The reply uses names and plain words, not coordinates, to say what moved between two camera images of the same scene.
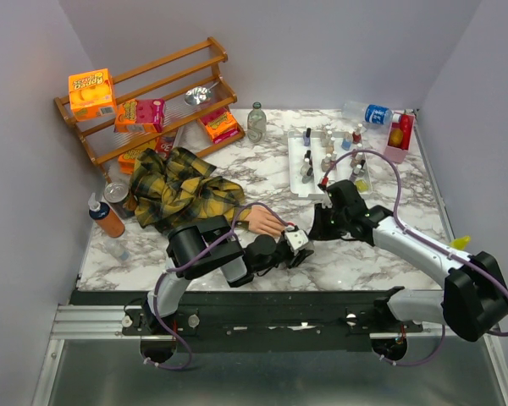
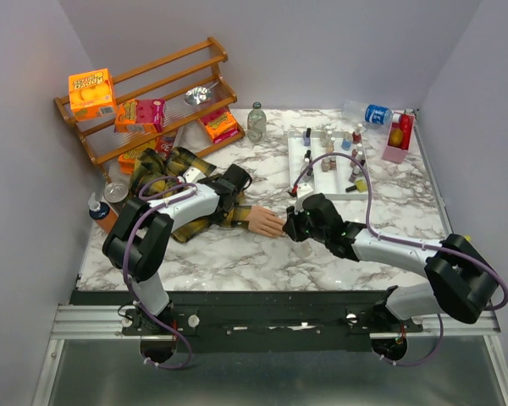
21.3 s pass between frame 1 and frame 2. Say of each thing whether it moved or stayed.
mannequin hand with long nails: stayed
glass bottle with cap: stayed
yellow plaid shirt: stayed
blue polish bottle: stayed
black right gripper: moved
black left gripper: moved
